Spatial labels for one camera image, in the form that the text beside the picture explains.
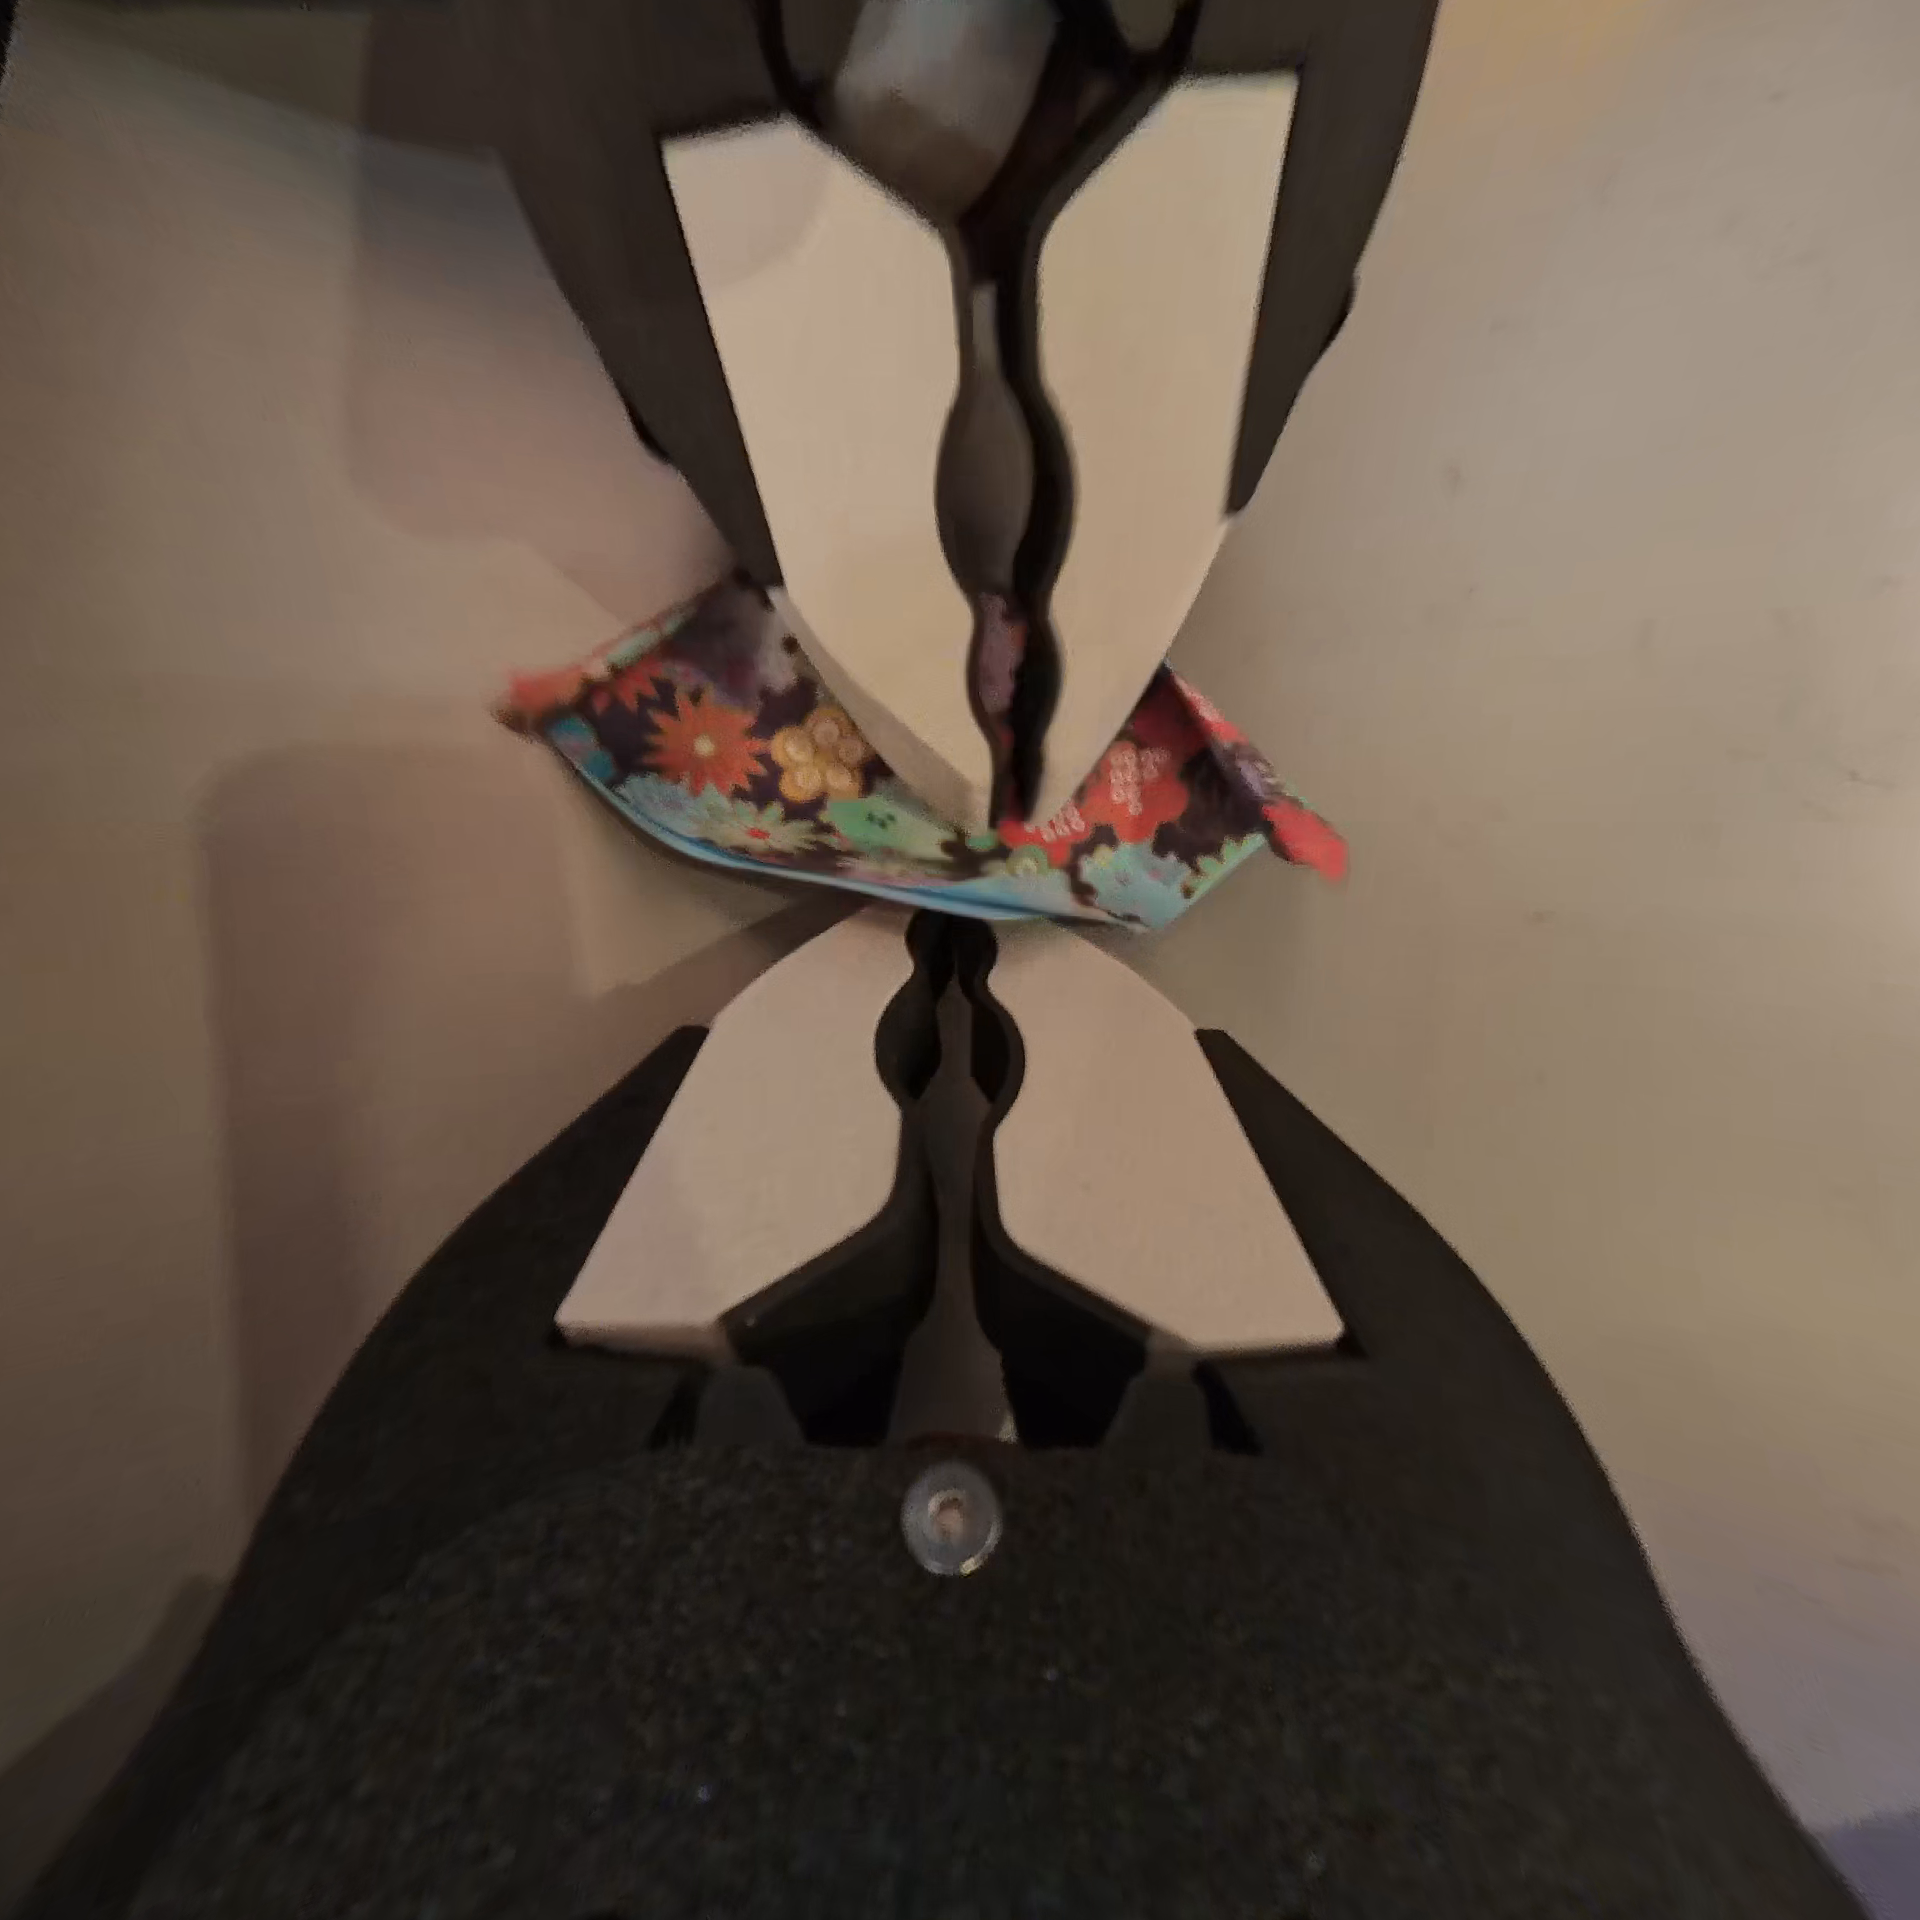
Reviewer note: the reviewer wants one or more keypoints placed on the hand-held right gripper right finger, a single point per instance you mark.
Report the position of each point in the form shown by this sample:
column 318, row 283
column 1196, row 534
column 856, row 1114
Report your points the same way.
column 1155, row 1186

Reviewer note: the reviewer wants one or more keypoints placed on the floral origami paper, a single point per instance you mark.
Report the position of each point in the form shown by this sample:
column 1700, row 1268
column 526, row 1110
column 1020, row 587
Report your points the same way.
column 720, row 751

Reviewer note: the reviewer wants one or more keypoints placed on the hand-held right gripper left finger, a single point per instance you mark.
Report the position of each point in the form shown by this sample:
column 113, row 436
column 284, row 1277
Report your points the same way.
column 750, row 1186

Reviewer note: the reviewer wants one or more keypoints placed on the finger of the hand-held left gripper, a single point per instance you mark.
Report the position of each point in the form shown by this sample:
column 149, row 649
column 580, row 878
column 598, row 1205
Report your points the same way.
column 839, row 422
column 1172, row 377

